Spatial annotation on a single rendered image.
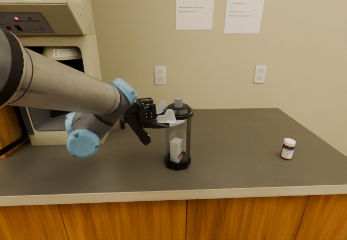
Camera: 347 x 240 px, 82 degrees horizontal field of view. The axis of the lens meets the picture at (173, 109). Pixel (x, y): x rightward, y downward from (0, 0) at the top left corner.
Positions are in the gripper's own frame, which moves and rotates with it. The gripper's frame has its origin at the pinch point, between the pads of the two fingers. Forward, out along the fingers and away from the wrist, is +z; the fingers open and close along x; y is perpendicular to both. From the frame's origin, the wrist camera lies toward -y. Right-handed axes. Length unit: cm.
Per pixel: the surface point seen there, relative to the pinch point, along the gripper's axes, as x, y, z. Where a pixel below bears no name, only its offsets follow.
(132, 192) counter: -10.1, -19.9, -18.7
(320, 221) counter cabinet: -26, -41, 51
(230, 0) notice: 48, 43, 46
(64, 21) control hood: 17.6, 31.5, -33.7
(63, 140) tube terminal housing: 28, -17, -45
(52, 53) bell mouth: 29, 20, -42
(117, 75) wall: 65, 3, -17
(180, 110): -3.6, 4.1, -0.1
